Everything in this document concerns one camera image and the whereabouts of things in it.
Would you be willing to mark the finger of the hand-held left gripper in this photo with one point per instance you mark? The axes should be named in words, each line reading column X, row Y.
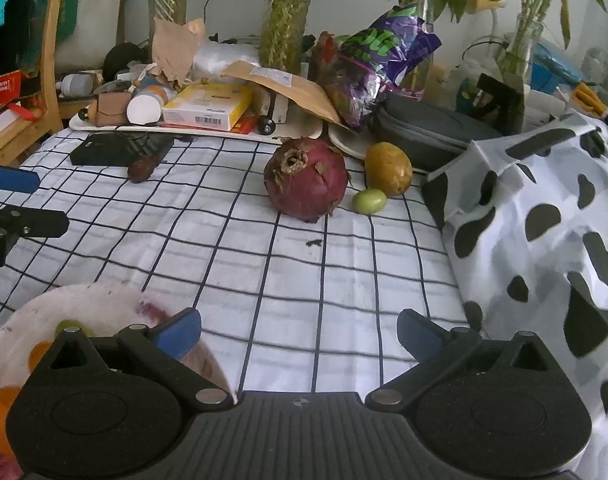
column 39, row 223
column 11, row 179

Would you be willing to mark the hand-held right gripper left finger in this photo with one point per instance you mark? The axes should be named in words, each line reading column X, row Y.
column 180, row 336

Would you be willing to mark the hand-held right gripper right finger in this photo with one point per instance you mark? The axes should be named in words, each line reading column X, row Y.
column 417, row 335

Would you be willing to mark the white floral plate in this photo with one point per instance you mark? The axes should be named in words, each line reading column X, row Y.
column 134, row 305

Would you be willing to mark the small green fruit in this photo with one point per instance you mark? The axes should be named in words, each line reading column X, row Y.
column 66, row 325
column 369, row 201

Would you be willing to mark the small tangerine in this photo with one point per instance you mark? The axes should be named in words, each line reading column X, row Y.
column 38, row 355

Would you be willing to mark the red box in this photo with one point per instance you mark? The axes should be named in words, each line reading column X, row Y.
column 1, row 90

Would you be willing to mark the checkered bedsheet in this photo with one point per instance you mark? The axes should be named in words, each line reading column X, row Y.
column 244, row 270

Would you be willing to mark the black flat device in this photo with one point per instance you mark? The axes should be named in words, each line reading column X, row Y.
column 114, row 149

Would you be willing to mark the white cylinder speaker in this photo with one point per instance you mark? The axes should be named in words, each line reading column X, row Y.
column 76, row 85

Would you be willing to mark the dark brown fruit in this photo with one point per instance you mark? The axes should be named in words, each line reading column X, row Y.
column 144, row 169

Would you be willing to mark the small brown cardboard box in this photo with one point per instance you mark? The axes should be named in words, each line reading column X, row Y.
column 111, row 109

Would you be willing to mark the wooden chair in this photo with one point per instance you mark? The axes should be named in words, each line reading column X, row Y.
column 51, row 50

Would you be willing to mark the cow print blanket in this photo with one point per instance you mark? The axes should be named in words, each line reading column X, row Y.
column 543, row 260

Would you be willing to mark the white lidded jar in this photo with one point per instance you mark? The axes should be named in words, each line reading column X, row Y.
column 146, row 105

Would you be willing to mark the black round object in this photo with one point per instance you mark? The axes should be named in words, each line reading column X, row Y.
column 124, row 59

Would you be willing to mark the yellow passion fruit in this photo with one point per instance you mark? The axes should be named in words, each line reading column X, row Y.
column 388, row 169

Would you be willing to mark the white paper bag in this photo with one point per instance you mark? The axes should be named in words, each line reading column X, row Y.
column 91, row 30

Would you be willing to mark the white tray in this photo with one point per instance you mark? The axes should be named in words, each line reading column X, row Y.
column 194, row 135

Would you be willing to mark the red pomegranate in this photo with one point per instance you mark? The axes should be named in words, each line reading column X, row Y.
column 306, row 180

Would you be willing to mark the yellow box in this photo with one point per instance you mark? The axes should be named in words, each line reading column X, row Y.
column 206, row 106

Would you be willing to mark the black zip case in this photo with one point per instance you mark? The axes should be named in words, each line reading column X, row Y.
column 428, row 130

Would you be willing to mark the brown paper bag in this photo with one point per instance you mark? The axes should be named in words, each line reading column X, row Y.
column 176, row 50

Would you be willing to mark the clear plastic bag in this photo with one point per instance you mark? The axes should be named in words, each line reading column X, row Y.
column 226, row 59

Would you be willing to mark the black square object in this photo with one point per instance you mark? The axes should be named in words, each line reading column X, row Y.
column 501, row 102

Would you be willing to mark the brown padded envelope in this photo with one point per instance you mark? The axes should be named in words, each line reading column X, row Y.
column 294, row 92

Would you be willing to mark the purple snack bag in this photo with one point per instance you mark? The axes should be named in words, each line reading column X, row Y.
column 378, row 55

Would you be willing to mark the blue plastic object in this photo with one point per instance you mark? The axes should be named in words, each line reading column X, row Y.
column 556, row 65

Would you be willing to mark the glass vase with bamboo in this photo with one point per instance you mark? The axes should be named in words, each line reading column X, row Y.
column 521, row 45

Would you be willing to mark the glass bottle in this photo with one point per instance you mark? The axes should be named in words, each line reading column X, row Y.
column 423, row 20

